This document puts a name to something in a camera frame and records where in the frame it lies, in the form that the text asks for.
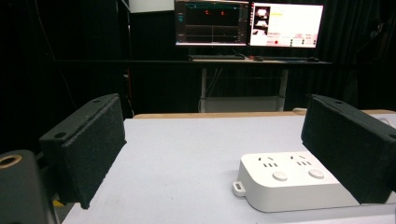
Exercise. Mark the black curtain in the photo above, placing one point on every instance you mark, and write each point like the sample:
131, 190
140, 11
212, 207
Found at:
62, 56

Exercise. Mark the white power strip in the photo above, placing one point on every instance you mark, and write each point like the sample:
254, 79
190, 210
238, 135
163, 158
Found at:
289, 186

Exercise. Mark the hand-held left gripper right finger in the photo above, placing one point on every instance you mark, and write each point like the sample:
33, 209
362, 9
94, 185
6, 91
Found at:
348, 146

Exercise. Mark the black keyboard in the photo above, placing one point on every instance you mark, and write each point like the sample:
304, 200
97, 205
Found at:
215, 57

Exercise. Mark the bright-screen computer monitor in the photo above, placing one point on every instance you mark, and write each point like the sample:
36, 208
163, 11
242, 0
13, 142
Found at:
285, 25

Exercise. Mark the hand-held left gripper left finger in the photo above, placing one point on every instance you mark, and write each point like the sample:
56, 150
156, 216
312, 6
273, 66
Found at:
88, 146

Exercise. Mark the dark-screen computer monitor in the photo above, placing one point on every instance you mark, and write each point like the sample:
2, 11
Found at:
212, 23

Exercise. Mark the white-legged desk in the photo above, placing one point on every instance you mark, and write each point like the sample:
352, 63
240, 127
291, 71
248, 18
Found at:
249, 67

